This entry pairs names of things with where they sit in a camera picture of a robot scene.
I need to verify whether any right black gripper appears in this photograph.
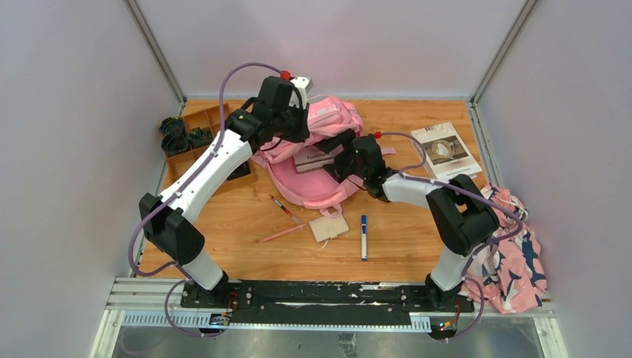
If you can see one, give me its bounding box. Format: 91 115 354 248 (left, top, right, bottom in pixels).
314 130 369 183

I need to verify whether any pink school backpack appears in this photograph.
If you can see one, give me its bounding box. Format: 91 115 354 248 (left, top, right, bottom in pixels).
251 95 364 218

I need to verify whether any white Decorate Furniture book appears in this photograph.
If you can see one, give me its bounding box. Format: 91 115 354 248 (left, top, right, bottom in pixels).
293 146 339 174

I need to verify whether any white coffee cover book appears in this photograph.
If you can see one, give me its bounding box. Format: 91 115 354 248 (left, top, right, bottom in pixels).
410 122 482 180

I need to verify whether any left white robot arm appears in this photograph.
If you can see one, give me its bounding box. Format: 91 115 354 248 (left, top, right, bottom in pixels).
139 76 313 308

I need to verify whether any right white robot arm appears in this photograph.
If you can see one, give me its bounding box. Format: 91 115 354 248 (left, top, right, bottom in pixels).
315 130 499 312

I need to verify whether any wooden compartment tray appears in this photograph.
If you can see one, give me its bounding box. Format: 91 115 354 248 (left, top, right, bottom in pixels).
162 100 258 195

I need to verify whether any small beige notebook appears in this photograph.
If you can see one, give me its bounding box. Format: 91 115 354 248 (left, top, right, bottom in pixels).
309 216 349 242

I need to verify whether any red gel pen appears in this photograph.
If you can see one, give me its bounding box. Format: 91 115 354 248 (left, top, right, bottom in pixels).
269 195 302 224

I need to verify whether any blue white marker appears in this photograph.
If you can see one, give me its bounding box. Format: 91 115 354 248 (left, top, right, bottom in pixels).
361 215 367 261

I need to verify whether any dark rolled sock in tray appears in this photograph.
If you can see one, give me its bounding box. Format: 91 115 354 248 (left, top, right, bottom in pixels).
187 127 213 149

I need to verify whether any pink pen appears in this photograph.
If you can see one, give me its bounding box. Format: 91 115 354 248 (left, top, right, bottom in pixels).
258 224 306 243

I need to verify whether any dark rolled sock upper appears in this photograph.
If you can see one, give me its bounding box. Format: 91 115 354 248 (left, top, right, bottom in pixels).
159 116 185 136

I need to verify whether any dark rolled sock lower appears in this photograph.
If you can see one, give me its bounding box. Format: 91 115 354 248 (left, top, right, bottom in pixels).
161 132 189 157

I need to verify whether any pink patterned cloth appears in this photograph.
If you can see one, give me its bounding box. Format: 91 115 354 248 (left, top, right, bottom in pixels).
460 183 547 314

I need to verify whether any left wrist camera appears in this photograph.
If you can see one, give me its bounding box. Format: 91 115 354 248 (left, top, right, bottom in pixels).
289 76 313 109

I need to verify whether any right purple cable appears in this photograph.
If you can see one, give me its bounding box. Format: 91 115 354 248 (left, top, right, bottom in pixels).
373 131 525 342

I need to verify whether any purple cable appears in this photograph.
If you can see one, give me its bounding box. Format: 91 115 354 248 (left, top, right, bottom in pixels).
373 131 525 342
127 62 292 339

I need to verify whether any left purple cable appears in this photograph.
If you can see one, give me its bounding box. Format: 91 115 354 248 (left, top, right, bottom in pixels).
127 62 292 339

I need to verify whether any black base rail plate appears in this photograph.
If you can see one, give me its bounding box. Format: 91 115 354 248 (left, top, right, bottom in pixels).
180 280 474 326

